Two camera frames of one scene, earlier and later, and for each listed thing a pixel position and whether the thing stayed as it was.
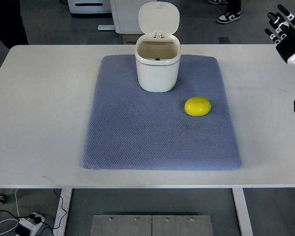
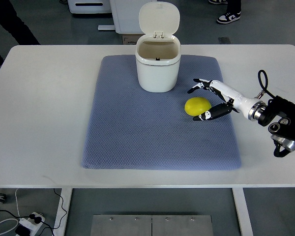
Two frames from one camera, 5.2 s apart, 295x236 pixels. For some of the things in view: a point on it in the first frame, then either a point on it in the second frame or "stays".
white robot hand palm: (292, 48) -> (252, 108)
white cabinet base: (126, 15) stays
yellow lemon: (197, 106) stays
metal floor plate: (151, 225) stays
